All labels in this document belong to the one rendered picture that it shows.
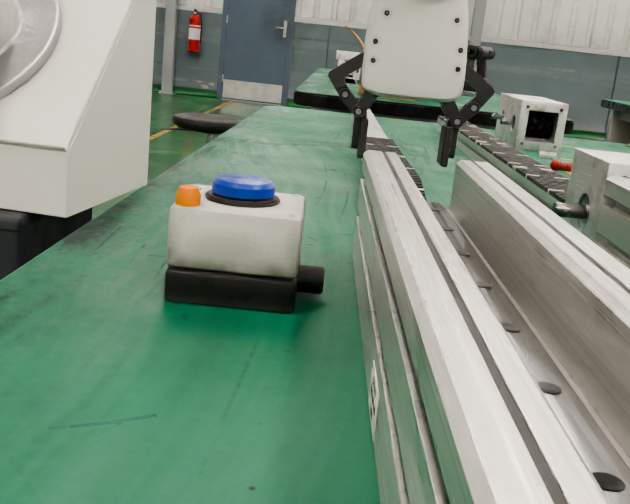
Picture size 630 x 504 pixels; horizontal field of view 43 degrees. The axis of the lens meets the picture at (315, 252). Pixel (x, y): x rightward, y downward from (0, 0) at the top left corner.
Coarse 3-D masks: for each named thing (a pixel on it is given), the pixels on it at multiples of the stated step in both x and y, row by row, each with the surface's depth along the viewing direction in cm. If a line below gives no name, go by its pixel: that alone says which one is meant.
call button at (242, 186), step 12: (216, 180) 50; (228, 180) 50; (240, 180) 50; (252, 180) 50; (264, 180) 51; (216, 192) 50; (228, 192) 49; (240, 192) 49; (252, 192) 49; (264, 192) 50
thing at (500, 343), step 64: (384, 192) 45; (512, 192) 49; (384, 256) 40; (448, 256) 32; (512, 256) 42; (576, 256) 34; (384, 320) 34; (448, 320) 24; (512, 320) 34; (576, 320) 32; (384, 384) 32; (448, 384) 20; (512, 384) 20; (576, 384) 31; (384, 448) 30; (448, 448) 18; (512, 448) 17; (576, 448) 18
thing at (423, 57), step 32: (384, 0) 76; (416, 0) 76; (448, 0) 76; (384, 32) 77; (416, 32) 76; (448, 32) 77; (384, 64) 78; (416, 64) 77; (448, 64) 77; (416, 96) 78; (448, 96) 78
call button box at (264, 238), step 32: (192, 224) 48; (224, 224) 48; (256, 224) 48; (288, 224) 48; (192, 256) 48; (224, 256) 48; (256, 256) 48; (288, 256) 48; (192, 288) 49; (224, 288) 49; (256, 288) 49; (288, 288) 48; (320, 288) 52
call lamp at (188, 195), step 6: (180, 186) 48; (186, 186) 48; (192, 186) 48; (180, 192) 48; (186, 192) 47; (192, 192) 48; (198, 192) 48; (180, 198) 48; (186, 198) 47; (192, 198) 48; (198, 198) 48; (180, 204) 48; (186, 204) 48; (192, 204) 48; (198, 204) 48
